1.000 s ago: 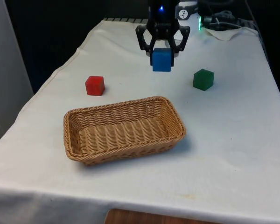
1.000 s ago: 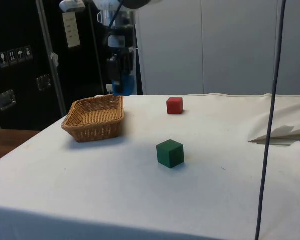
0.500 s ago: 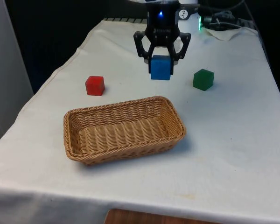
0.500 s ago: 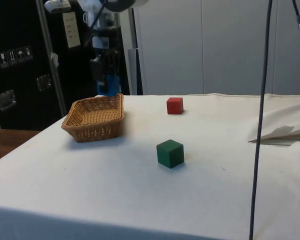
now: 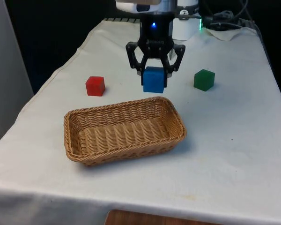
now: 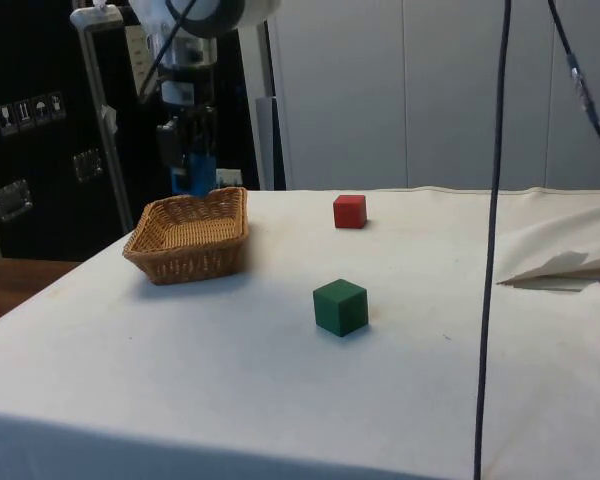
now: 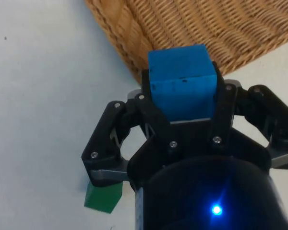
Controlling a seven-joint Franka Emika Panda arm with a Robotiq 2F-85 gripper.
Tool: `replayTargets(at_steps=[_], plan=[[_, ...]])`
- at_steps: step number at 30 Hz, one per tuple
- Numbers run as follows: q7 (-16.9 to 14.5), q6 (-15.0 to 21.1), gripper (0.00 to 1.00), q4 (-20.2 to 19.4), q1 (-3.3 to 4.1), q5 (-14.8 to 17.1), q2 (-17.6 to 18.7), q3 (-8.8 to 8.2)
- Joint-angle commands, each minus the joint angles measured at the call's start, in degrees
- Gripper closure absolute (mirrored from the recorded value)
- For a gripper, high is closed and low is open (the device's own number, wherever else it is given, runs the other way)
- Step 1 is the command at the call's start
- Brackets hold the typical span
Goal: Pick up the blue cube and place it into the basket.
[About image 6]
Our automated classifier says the black cable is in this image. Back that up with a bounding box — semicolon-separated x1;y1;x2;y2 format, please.
547;0;600;166
137;0;201;104
472;0;513;480

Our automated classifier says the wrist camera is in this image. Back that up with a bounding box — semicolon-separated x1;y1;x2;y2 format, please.
160;80;198;105

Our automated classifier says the green cube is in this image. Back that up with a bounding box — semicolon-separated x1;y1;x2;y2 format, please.
312;278;370;339

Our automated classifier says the blue cube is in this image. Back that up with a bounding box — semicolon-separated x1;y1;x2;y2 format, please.
170;151;217;198

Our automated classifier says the wicker basket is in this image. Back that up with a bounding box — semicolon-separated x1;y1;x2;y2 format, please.
122;186;252;287

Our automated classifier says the pale locker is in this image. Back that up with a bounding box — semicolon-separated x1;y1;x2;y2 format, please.
402;0;548;191
267;0;407;192

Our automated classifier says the black cabinet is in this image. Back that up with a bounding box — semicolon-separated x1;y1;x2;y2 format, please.
0;0;262;262

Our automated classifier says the red cube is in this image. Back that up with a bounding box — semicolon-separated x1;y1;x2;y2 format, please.
332;193;369;230

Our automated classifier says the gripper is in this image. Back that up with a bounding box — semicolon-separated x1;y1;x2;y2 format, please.
155;102;217;170

